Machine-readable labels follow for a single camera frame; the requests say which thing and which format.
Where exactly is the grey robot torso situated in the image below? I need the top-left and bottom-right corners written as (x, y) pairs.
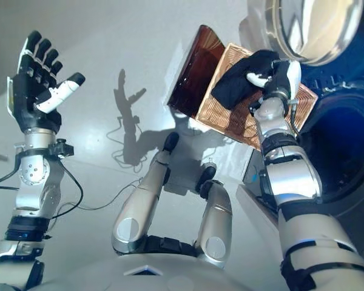
top-left (33, 235), bottom-right (249, 291)

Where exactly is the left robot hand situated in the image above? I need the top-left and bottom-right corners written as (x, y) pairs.
top-left (6, 30), bottom-right (86, 134)

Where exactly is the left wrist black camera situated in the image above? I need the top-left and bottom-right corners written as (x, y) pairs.
top-left (47, 138), bottom-right (75, 158)

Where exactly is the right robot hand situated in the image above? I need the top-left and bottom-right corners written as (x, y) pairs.
top-left (245, 59), bottom-right (303, 101)

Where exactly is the round washing machine door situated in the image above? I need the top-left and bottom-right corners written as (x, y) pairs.
top-left (238, 0), bottom-right (364, 68)

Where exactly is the dark brown wooden stool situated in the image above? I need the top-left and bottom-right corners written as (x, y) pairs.
top-left (166, 24), bottom-right (227, 121)

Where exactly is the narrow black garment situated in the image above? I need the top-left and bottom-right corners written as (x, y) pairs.
top-left (211, 49), bottom-right (281, 110)

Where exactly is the wicker laundry basket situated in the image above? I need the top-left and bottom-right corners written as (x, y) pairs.
top-left (195, 42), bottom-right (319, 152)

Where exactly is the silver washing machine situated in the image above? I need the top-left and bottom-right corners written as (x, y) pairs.
top-left (236, 60), bottom-right (364, 219)

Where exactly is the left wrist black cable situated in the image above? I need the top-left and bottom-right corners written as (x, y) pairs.
top-left (0, 157), bottom-right (84, 219)

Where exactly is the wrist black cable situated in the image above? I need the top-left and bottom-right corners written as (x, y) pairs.
top-left (289, 98), bottom-right (302, 138)
top-left (0, 157), bottom-right (84, 219)

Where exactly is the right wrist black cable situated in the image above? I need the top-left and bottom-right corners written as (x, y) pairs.
top-left (289, 98), bottom-right (302, 138)

